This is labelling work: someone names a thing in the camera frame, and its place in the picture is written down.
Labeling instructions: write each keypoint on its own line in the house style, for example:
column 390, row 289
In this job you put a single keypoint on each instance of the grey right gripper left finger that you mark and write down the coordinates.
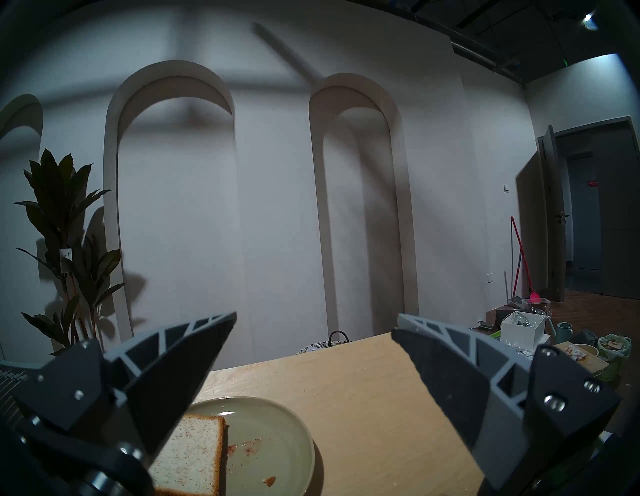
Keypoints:
column 125, row 380

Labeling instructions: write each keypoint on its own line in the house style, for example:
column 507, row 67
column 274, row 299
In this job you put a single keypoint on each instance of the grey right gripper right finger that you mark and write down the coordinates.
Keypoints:
column 500, row 400

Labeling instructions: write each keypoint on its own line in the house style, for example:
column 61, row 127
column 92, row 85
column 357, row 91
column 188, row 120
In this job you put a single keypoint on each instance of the green ceramic plate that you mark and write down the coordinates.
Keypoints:
column 270, row 440

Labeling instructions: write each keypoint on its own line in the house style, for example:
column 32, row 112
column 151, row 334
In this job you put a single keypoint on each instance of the slice of white bread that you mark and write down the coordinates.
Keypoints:
column 192, row 460

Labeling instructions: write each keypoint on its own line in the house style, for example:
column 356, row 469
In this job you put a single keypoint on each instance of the white open box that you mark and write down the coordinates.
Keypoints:
column 522, row 330

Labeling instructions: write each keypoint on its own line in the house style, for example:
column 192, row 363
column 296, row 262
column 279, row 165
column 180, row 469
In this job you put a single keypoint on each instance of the teal pitcher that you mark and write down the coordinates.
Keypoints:
column 564, row 332

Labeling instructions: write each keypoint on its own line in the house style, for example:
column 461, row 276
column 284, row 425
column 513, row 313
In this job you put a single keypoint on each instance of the wooden board stool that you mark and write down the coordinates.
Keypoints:
column 587, row 360

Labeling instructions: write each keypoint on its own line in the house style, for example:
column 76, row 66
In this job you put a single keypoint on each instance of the green trash bag bin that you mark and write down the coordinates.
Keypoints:
column 615, row 350

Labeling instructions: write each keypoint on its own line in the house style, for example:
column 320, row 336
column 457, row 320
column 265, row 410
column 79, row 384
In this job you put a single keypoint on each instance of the tall potted plant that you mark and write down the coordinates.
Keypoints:
column 65, row 210

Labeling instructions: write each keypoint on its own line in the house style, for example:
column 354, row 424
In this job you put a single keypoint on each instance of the dark grey door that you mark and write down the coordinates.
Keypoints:
column 552, row 215

